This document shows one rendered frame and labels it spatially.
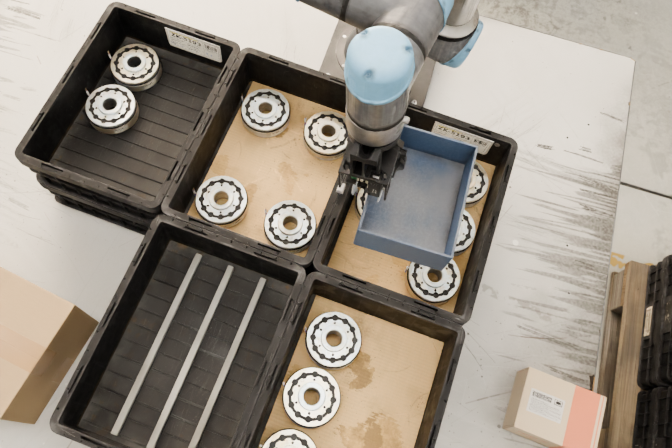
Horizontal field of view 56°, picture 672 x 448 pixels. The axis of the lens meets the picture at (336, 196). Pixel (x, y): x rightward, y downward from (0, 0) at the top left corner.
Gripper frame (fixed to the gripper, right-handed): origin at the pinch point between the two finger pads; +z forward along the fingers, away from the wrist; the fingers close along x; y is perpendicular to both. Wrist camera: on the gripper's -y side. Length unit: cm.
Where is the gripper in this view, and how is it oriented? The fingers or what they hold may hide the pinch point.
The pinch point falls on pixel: (374, 177)
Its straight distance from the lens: 101.6
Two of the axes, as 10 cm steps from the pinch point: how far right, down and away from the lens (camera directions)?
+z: 0.2, 4.1, 9.1
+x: 9.5, 2.8, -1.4
